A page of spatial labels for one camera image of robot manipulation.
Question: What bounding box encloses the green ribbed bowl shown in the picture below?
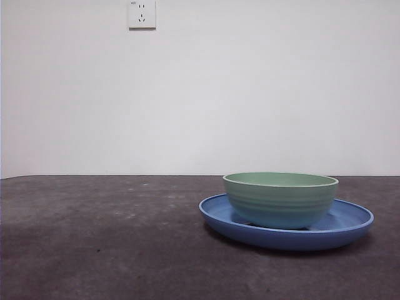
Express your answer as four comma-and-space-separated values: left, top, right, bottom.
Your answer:
222, 172, 340, 229

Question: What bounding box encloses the blue round plate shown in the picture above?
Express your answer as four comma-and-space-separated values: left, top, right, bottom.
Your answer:
198, 193, 375, 252

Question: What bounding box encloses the white wall socket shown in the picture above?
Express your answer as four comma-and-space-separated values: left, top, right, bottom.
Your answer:
128, 0, 157, 31

